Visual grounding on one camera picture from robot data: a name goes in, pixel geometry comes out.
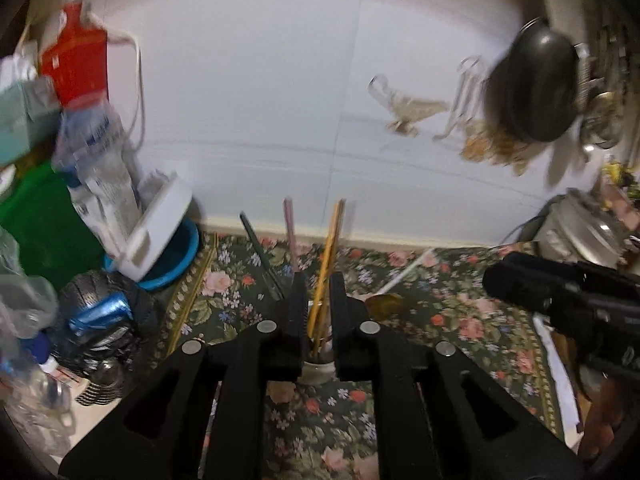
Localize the row of hanging metal utensils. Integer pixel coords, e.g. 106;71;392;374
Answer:
582;25;636;111

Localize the orange wooden chopstick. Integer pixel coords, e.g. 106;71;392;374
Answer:
315;199;348;356
306;200;342;341

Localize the black frying pan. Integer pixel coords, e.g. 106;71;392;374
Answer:
487;17;583;142

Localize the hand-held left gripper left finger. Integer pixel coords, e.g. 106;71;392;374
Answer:
59;271;308;480

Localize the black mesh basket blue ribbon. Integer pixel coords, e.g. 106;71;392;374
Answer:
52;270;161;406

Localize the yellow brown dried bunch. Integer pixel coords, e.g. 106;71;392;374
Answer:
460;125;531;177

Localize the teal box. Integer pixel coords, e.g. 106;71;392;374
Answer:
0;77;61;166

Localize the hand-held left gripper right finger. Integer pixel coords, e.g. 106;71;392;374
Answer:
329;271;583;480

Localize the pink chopstick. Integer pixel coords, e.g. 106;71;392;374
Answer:
283;198;302;281

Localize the green plastic bag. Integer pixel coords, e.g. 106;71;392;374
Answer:
0;162;106;278

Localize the floral tablecloth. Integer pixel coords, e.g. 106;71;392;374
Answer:
150;232;566;480

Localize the pink container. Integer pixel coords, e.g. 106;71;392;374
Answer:
597;165;638;211

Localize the large metal canister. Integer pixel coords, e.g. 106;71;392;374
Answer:
532;190;626;266

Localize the white cable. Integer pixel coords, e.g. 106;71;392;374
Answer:
82;10;146;146

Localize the clear plastic bottle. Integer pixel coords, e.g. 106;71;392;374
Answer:
0;350;76;456

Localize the crumpled clear plastic bag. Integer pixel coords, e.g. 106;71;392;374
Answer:
0;227;60;346

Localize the red packet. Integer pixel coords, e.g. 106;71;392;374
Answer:
40;2;108;108

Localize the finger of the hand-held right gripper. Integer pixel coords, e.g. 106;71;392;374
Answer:
502;252;586;286
482;265;567;315

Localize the dark green chopstick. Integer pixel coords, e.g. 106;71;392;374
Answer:
239;211;288;302

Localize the white plastic box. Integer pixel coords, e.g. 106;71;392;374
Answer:
116;172;193;281

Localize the hanging metal ladle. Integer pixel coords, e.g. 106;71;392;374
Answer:
580;90;623;153

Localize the gold spoon white handle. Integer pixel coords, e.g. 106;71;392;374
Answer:
366;249;437;320

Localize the blue bowl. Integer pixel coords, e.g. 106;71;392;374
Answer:
105;217;200;291

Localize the white utensil cup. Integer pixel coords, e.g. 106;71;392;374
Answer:
300;300;337;386

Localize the clear blue-printed plastic bag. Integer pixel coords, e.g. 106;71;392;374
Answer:
52;102;143;261

